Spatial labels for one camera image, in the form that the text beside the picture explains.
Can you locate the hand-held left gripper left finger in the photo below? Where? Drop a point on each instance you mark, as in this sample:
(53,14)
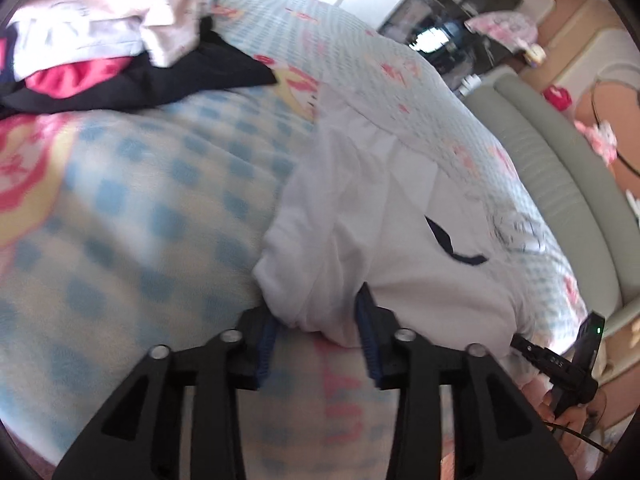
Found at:
(265,355)

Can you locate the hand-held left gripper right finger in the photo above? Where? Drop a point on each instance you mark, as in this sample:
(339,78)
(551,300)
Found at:
(370,345)

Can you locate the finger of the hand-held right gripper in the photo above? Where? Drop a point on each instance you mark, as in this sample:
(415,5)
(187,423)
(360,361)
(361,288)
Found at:
(525,346)

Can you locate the white shirt with navy trim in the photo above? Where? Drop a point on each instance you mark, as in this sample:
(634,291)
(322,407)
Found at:
(350,220)

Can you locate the person's right hand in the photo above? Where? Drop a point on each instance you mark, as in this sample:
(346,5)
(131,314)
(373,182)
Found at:
(572,427)

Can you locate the folded white printed garment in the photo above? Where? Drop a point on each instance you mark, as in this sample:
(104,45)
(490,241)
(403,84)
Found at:
(520,232)

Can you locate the grey padded headboard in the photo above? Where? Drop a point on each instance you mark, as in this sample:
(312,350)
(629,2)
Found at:
(565,175)

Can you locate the blue checked printed blanket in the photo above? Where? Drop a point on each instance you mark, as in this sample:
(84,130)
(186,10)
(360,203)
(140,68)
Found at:
(150,210)

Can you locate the pink cat plush toy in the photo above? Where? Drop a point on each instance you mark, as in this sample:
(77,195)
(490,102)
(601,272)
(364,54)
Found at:
(597,140)

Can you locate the red plush toy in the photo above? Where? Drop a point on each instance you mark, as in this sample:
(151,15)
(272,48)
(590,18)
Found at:
(557,98)

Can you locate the white charger plug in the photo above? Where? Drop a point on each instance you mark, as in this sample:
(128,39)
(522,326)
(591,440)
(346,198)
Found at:
(469,86)

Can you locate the black garment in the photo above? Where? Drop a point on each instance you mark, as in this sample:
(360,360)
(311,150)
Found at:
(190,80)

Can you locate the small white plush toy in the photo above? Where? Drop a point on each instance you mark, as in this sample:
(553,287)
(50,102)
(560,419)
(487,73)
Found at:
(534,55)

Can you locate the pink cloth bundle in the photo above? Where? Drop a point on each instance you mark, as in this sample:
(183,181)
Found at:
(500,30)

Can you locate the hot pink garment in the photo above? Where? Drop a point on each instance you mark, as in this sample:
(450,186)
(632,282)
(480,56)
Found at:
(70,77)

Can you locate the dark glass wardrobe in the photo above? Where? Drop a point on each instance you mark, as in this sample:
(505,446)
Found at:
(450,10)

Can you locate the white small-print garment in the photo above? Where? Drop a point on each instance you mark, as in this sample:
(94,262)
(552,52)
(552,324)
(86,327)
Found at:
(170,20)

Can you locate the pale pink printed garment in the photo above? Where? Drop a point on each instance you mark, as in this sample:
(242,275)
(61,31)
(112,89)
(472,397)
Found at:
(65,40)

